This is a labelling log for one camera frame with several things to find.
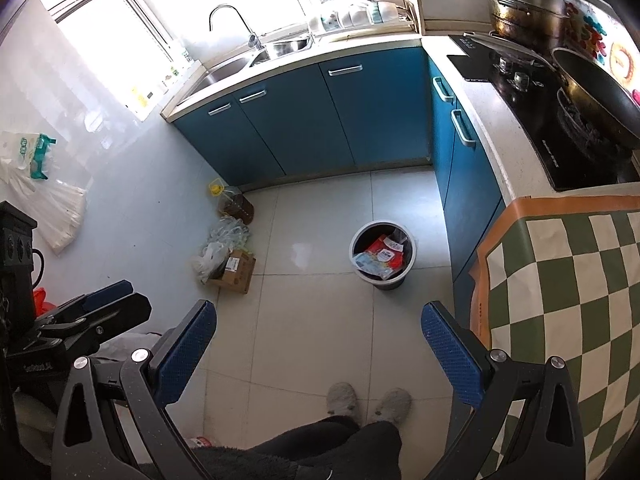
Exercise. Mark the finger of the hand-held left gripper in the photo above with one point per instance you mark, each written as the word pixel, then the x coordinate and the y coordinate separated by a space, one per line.
pixel 107 292
pixel 120 312

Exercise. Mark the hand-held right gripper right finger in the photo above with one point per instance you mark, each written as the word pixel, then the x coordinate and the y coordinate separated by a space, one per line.
pixel 450 355

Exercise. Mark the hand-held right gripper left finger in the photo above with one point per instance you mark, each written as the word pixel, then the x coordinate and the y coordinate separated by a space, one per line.
pixel 187 355

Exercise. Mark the white-rimmed round trash bin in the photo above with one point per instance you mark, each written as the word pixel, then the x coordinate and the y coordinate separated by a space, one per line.
pixel 385 284

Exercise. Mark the light blue snack packet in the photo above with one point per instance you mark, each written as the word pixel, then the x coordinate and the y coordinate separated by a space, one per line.
pixel 370 262

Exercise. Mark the red snack packet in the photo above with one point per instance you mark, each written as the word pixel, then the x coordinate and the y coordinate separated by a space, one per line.
pixel 380 249

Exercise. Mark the red plastic bag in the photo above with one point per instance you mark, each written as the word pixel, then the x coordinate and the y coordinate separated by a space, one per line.
pixel 42 302

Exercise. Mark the large white plastic bag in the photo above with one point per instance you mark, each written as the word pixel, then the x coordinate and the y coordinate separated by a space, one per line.
pixel 55 210

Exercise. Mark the grey right slipper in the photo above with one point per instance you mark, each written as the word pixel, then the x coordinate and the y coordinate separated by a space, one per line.
pixel 392 405

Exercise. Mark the grey slipper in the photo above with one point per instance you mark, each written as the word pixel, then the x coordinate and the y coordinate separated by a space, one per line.
pixel 392 405
pixel 342 399

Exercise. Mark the white red wrapper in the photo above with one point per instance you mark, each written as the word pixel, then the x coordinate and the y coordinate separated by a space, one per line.
pixel 200 442

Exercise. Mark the brown cardboard box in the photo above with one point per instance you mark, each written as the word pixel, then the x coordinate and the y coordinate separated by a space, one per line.
pixel 237 272

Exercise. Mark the white crumpled plastic bag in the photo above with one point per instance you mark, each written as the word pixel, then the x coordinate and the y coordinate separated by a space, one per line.
pixel 207 260

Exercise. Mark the black fleece garment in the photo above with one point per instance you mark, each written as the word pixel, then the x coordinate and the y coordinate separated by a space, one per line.
pixel 225 462

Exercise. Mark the grey left slipper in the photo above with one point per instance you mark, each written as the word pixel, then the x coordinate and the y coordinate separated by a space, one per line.
pixel 342 399

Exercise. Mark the green printed plastic bag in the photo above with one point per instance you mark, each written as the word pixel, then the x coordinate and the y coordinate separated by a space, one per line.
pixel 35 152

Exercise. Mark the person's right leg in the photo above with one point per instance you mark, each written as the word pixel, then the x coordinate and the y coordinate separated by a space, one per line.
pixel 375 447

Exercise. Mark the person's leg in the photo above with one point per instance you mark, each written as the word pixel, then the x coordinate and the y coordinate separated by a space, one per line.
pixel 375 447
pixel 310 440

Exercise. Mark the clear crumpled plastic bag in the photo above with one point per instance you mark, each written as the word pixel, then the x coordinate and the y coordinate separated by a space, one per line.
pixel 230 232

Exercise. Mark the green white checkered tablecloth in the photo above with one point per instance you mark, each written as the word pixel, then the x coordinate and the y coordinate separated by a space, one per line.
pixel 575 285

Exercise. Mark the black bin liner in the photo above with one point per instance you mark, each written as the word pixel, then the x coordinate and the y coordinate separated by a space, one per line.
pixel 361 240

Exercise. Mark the person's left leg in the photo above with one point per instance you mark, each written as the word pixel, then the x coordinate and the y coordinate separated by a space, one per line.
pixel 310 440

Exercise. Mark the brown cooking oil bottle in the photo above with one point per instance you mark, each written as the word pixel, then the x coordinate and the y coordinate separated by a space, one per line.
pixel 239 209

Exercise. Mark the blue stove base cabinet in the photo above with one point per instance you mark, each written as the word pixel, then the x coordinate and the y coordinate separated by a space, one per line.
pixel 465 200

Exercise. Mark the black glass gas stove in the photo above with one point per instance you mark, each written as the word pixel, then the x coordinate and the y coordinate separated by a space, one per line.
pixel 550 140

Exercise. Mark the bright kitchen window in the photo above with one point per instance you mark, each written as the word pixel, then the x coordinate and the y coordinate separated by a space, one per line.
pixel 100 35

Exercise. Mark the stainless steel sink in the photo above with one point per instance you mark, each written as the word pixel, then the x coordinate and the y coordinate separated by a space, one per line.
pixel 225 72

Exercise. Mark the blue sink base cabinet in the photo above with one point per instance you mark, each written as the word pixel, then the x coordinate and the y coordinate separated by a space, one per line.
pixel 300 120

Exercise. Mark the chrome gooseneck faucet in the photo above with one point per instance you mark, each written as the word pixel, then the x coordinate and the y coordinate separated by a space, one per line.
pixel 254 40

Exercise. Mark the dark wok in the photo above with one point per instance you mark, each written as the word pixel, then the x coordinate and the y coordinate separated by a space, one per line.
pixel 595 90

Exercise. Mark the row of white bowls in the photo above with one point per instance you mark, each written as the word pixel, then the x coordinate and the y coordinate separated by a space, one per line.
pixel 360 14

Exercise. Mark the steel pot with lid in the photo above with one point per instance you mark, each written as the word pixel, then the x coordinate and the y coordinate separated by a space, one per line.
pixel 525 5

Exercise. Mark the colourful patterned wall sticker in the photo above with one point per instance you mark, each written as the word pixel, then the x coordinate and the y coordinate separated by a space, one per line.
pixel 595 35

